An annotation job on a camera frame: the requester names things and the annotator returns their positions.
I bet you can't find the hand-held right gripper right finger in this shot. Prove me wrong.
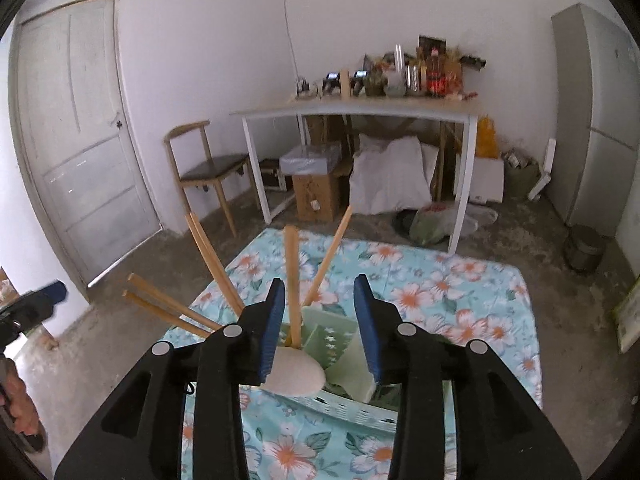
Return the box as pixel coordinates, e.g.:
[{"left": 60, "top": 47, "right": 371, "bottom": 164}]
[{"left": 353, "top": 274, "right": 581, "bottom": 480}]

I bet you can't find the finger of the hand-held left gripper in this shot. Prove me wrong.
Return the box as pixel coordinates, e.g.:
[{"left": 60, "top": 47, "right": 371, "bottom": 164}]
[{"left": 0, "top": 280, "right": 68, "bottom": 345}]

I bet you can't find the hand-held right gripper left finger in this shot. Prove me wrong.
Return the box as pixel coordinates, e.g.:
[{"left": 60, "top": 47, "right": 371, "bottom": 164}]
[{"left": 54, "top": 277, "right": 287, "bottom": 480}]

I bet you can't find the white ceramic spoon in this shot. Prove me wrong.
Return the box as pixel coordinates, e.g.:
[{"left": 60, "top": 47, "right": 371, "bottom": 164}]
[{"left": 264, "top": 347, "right": 325, "bottom": 397}]

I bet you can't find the green plastic utensil holder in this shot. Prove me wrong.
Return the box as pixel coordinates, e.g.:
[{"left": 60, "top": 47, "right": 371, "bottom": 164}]
[{"left": 272, "top": 306, "right": 401, "bottom": 433}]

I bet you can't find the person's left hand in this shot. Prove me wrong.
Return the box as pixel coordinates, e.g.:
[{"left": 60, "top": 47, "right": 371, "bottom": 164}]
[{"left": 6, "top": 371, "right": 42, "bottom": 437}]

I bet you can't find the floral blue tablecloth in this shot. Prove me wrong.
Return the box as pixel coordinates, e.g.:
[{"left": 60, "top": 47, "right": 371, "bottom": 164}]
[{"left": 162, "top": 227, "right": 543, "bottom": 480}]

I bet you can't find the clear bag of vegetables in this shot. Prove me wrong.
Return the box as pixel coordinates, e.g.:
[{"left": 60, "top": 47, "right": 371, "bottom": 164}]
[{"left": 410, "top": 200, "right": 499, "bottom": 247}]

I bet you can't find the brown cardboard box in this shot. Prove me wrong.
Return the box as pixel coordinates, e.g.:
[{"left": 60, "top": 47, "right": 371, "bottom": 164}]
[{"left": 291, "top": 172, "right": 342, "bottom": 222}]

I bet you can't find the white sack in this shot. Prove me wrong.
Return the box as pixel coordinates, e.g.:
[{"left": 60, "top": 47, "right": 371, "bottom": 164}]
[{"left": 349, "top": 135, "right": 433, "bottom": 216}]

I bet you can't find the wooden chair black seat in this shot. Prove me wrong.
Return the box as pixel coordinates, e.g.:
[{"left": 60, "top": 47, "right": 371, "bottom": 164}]
[{"left": 165, "top": 120, "right": 261, "bottom": 238}]

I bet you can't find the plastic covered box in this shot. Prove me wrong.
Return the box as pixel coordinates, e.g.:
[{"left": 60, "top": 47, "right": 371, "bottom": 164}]
[{"left": 279, "top": 142, "right": 343, "bottom": 176}]

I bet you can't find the white door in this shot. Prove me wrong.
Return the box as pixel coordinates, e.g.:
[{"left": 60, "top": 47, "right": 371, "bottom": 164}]
[{"left": 10, "top": 0, "right": 163, "bottom": 286}]

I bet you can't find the white board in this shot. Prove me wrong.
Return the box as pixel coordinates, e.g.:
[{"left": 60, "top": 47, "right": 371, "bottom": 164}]
[{"left": 455, "top": 155, "right": 505, "bottom": 206}]

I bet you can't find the green bag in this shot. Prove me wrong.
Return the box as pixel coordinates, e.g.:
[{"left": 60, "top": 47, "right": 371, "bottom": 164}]
[{"left": 502, "top": 150, "right": 541, "bottom": 201}]

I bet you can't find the white table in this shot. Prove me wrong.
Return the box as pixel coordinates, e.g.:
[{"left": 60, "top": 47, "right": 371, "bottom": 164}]
[{"left": 230, "top": 95, "right": 488, "bottom": 256}]

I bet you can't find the yellow plastic bag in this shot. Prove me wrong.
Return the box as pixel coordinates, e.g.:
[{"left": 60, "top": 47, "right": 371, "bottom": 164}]
[{"left": 475, "top": 115, "right": 499, "bottom": 158}]

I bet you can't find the grey round pot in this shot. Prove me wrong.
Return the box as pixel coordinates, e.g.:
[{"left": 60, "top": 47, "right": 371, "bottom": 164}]
[{"left": 564, "top": 224, "right": 609, "bottom": 275}]

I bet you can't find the white plastic bar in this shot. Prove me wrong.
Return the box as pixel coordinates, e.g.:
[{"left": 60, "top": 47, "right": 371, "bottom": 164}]
[{"left": 530, "top": 139, "right": 559, "bottom": 201}]

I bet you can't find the cola bottle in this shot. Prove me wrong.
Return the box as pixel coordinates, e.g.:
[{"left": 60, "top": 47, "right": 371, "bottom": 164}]
[{"left": 425, "top": 47, "right": 446, "bottom": 97}]

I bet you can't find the brown packet box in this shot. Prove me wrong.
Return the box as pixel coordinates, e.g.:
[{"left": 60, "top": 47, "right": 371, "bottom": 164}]
[{"left": 442, "top": 57, "right": 464, "bottom": 97}]

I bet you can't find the black box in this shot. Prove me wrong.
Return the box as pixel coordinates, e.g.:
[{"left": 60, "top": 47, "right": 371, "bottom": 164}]
[{"left": 417, "top": 35, "right": 446, "bottom": 61}]

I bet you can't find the silver refrigerator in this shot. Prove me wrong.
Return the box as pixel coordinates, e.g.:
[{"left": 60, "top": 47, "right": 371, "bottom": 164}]
[{"left": 550, "top": 2, "right": 640, "bottom": 240}]

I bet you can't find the wall cable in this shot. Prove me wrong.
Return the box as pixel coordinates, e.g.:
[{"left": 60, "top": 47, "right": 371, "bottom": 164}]
[{"left": 277, "top": 0, "right": 302, "bottom": 81}]

